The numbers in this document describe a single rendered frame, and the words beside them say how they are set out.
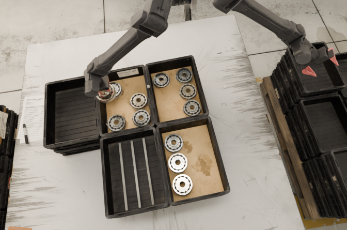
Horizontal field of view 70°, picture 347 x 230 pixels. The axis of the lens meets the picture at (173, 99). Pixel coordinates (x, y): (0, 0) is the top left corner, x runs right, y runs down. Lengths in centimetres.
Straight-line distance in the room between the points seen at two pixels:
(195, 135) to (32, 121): 107
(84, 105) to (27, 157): 48
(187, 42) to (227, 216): 117
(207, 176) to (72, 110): 88
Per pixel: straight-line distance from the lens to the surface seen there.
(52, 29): 326
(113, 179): 141
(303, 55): 112
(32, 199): 172
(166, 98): 149
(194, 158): 137
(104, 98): 133
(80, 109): 159
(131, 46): 94
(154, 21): 84
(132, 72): 153
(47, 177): 170
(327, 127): 216
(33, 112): 188
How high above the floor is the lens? 218
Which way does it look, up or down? 65 degrees down
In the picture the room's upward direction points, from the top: 7 degrees counter-clockwise
